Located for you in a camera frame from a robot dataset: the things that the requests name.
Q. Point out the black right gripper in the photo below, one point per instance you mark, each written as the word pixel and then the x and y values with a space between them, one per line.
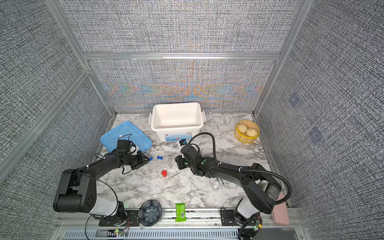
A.
pixel 179 162

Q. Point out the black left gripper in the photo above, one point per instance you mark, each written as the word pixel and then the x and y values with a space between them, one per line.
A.
pixel 141 164

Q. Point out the clear test tube rack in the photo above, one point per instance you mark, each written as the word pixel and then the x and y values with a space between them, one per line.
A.
pixel 158 163

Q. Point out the white plastic storage bin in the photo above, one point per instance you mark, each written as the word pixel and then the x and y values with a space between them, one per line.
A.
pixel 174 122

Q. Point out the small clear glass dish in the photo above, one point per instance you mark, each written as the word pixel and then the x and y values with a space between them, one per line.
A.
pixel 216 185

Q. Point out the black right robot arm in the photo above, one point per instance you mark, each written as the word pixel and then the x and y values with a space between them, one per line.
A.
pixel 261 187

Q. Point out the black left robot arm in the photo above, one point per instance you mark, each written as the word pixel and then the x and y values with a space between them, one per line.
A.
pixel 77 190

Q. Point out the metal tweezers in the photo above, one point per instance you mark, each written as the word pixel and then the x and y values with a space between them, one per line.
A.
pixel 171 178

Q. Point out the blue plastic bin lid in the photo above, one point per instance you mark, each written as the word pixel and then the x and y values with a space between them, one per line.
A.
pixel 126 131

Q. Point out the left steamed bun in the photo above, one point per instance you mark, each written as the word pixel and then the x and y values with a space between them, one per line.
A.
pixel 242 128

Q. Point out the steamed bun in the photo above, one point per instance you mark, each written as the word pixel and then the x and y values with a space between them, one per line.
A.
pixel 242 128
pixel 251 132

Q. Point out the bamboo steamer basket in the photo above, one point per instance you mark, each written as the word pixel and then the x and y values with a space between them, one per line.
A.
pixel 243 137

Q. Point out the right steamed bun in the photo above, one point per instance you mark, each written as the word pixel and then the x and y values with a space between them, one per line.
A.
pixel 251 132

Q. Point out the pink pouch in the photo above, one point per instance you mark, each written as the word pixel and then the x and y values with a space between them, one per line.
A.
pixel 280 215

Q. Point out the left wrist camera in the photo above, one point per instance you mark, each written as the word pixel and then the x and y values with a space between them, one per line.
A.
pixel 123 146

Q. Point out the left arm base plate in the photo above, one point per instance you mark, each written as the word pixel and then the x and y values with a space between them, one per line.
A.
pixel 130 218

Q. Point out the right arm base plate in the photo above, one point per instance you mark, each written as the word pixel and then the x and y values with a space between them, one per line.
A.
pixel 231 218

